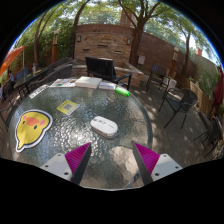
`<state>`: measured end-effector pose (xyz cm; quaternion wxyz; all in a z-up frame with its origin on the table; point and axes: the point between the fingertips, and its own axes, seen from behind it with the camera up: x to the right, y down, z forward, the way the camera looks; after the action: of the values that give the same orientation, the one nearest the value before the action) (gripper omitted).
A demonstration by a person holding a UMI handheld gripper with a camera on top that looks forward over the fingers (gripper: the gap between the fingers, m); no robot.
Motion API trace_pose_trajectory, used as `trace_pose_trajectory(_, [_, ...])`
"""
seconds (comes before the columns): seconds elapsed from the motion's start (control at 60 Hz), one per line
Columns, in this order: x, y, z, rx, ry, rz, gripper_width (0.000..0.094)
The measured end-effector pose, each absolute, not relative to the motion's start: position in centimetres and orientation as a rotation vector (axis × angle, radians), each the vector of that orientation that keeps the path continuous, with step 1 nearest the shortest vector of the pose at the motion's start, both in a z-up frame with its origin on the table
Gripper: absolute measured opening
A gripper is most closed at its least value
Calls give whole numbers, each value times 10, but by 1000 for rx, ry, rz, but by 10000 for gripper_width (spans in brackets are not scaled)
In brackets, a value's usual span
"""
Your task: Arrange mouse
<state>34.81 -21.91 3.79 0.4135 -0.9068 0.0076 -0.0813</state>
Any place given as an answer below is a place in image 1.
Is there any blue chair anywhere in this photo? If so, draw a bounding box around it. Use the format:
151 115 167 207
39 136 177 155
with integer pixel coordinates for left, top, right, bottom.
15 67 30 82

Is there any white computer mouse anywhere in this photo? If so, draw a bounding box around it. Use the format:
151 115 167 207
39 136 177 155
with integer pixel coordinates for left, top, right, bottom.
90 115 119 139

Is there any green cylinder tube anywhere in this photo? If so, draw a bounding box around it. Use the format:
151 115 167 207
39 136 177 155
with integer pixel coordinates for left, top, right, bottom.
114 85 131 98

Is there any wooden slat fence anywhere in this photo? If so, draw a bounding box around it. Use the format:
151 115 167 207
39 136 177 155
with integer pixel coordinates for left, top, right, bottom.
176 74 215 118

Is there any person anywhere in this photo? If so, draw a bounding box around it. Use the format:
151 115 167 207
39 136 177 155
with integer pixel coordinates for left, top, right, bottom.
8 70 16 85

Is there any thin white booklet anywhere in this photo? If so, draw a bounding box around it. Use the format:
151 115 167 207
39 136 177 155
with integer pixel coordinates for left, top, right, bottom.
98 81 118 92

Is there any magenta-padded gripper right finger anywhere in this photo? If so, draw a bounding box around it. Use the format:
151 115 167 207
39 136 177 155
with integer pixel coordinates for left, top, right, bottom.
131 141 184 186

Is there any white label strip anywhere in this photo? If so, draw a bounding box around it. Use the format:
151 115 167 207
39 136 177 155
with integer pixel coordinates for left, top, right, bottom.
28 84 50 100

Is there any dark round patio table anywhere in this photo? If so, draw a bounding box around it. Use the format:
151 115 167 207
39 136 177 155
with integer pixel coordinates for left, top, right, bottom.
13 66 51 101

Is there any black slatted bench chair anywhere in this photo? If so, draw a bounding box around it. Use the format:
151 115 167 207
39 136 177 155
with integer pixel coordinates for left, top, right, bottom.
84 56 133 90

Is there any yellow bird-shaped mouse pad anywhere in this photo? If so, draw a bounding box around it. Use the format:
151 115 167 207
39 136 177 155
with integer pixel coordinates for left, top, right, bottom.
14 109 54 154

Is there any grey wall utility box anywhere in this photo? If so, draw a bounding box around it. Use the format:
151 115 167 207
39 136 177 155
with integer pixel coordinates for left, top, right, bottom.
137 54 146 66

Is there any orange patio umbrella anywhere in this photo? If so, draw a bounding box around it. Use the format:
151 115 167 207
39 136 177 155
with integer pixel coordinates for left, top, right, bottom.
0 45 26 78

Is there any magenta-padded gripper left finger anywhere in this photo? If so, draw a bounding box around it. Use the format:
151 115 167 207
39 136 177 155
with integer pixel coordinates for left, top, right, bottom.
39 142 93 186

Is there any white book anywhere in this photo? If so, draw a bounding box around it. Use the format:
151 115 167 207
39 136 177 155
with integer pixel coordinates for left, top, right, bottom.
74 76 103 90

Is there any wooden lamp post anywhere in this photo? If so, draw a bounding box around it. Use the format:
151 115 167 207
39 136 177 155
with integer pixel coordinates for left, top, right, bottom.
50 29 61 65
169 46 181 78

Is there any red closed umbrella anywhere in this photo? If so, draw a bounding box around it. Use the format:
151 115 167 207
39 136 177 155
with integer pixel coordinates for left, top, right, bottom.
212 66 224 112

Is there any yellow square sticker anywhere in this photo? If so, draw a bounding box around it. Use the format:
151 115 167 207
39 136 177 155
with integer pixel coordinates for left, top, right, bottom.
56 99 81 116

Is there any black metal mesh chair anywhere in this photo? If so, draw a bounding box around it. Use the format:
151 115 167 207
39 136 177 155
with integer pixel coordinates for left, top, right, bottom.
0 99 18 134

